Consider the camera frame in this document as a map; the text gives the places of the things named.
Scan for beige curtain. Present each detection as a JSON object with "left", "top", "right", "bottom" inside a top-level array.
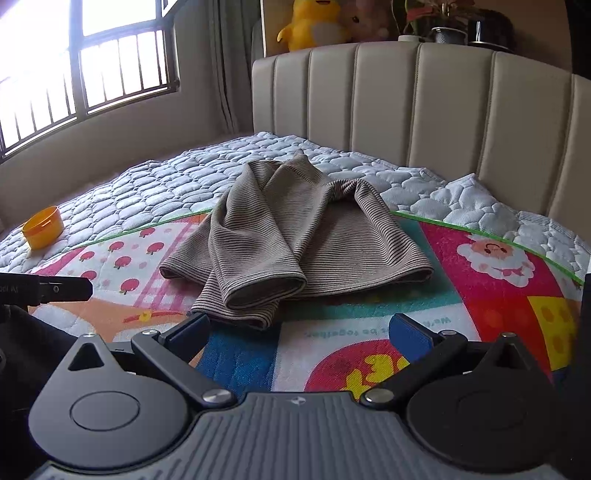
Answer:
[{"left": 203, "top": 0, "right": 253, "bottom": 134}]

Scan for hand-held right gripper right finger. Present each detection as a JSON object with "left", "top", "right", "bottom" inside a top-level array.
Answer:
[{"left": 360, "top": 313, "right": 533, "bottom": 409}]

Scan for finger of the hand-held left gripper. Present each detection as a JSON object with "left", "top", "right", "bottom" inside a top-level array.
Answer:
[{"left": 39, "top": 276, "right": 93, "bottom": 305}]

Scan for barred window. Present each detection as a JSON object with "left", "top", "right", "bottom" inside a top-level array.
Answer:
[{"left": 0, "top": 0, "right": 181, "bottom": 160}]

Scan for pink plush toy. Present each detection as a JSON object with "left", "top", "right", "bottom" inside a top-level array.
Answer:
[{"left": 344, "top": 0, "right": 394, "bottom": 43}]

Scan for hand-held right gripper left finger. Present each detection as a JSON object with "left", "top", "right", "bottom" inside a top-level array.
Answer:
[{"left": 68, "top": 313, "right": 237, "bottom": 411}]

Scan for red leaf potted plant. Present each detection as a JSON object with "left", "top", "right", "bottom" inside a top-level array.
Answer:
[{"left": 399, "top": 0, "right": 468, "bottom": 45}]

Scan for dark object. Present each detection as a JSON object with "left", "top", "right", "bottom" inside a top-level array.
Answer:
[{"left": 575, "top": 272, "right": 591, "bottom": 370}]

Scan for yellow duck plush toy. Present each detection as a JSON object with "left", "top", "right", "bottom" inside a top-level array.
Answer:
[{"left": 277, "top": 0, "right": 352, "bottom": 52}]

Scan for beige padded bed headboard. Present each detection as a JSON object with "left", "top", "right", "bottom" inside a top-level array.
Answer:
[{"left": 252, "top": 41, "right": 591, "bottom": 222}]

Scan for brown striped knit garment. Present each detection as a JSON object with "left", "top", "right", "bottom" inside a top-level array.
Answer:
[{"left": 159, "top": 148, "right": 435, "bottom": 330}]

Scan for black glossy vase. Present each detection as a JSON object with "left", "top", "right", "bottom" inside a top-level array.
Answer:
[{"left": 466, "top": 8, "right": 513, "bottom": 47}]

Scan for colourful cartoon printed blanket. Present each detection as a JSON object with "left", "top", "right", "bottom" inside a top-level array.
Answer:
[{"left": 0, "top": 210, "right": 586, "bottom": 393}]

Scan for grey quilted mattress pad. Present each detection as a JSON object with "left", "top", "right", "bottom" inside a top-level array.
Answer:
[{"left": 0, "top": 131, "right": 591, "bottom": 289}]

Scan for yellow plastic cup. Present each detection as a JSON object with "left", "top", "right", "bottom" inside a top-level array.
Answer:
[{"left": 22, "top": 206, "right": 64, "bottom": 251}]

